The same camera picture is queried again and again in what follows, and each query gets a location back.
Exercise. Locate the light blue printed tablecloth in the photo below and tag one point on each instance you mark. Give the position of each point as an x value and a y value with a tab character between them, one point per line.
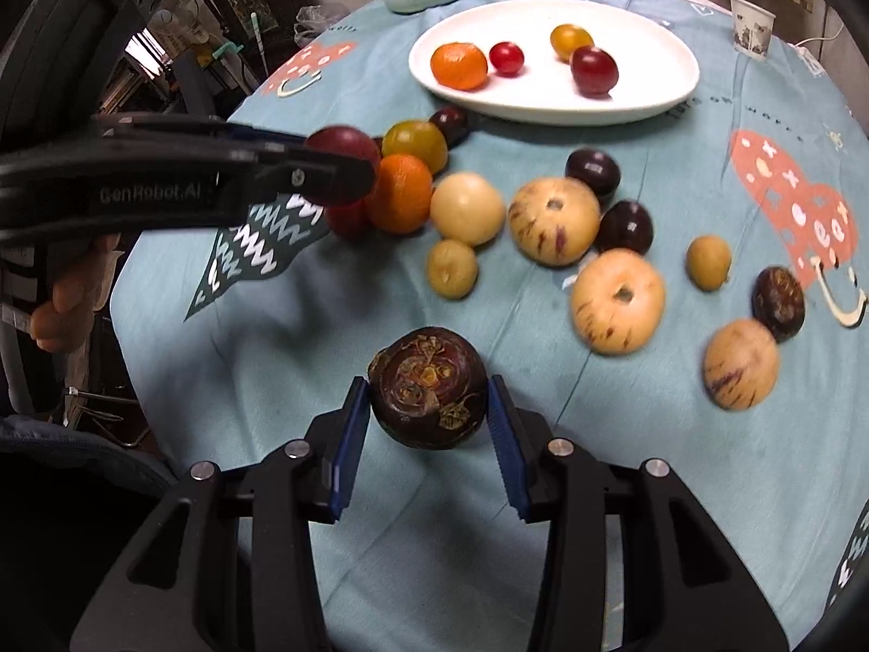
339	326

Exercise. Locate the yellow orange cherry tomato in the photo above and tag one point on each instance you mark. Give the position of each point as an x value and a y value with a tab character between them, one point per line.
571	41

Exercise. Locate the pale yellow round fruit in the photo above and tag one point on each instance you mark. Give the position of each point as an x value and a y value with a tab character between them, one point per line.
467	209

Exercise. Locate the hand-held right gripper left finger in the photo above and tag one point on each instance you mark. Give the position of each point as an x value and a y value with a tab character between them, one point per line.
349	448

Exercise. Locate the orange mandarin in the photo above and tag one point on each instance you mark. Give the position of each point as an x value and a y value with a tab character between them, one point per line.
402	197
459	66

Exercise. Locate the dark purple plum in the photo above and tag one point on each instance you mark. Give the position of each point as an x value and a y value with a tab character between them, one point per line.
623	227

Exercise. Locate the dark purple mangosteen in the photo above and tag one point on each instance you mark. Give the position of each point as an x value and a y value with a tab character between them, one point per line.
428	387

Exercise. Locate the red cherry tomato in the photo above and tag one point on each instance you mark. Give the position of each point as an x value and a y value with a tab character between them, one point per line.
347	221
506	58

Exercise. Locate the white standing fan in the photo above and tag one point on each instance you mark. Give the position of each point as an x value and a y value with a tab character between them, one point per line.
166	19

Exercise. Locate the white oval plate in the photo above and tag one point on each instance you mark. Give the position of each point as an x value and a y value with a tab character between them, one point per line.
529	100

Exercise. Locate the printed paper cup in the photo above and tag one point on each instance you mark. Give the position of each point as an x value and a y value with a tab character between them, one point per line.
751	26

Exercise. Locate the blue quilted jacket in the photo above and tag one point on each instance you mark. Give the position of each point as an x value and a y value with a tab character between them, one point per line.
68	448

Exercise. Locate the yellow green tomato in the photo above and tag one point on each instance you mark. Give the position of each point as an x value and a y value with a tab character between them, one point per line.
414	141

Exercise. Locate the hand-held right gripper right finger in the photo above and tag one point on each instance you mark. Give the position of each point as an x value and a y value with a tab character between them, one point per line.
508	448

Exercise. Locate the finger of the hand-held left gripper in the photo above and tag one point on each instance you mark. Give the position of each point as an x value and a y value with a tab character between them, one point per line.
203	128
299	178

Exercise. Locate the dark red plum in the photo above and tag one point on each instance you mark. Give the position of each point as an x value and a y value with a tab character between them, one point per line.
594	71
339	142

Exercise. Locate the green plastic clamp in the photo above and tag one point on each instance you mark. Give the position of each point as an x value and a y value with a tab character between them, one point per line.
229	51

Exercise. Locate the clear plastic bag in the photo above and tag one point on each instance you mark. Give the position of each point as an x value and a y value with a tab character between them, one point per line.
316	20

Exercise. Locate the streaked pepino melon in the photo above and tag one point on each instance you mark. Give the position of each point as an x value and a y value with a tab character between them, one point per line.
740	364
553	221
616	302

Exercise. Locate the person's left hand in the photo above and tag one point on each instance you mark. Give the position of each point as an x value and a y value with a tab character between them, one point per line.
75	299

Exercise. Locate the small tan pear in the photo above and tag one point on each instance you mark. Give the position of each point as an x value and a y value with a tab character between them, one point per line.
452	268

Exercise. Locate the dark brown water chestnut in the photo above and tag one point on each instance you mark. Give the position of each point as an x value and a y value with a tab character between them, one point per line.
778	304

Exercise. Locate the black chair back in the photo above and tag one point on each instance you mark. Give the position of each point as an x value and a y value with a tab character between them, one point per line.
193	85

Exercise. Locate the tan longan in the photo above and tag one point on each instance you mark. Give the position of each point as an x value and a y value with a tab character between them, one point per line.
708	263

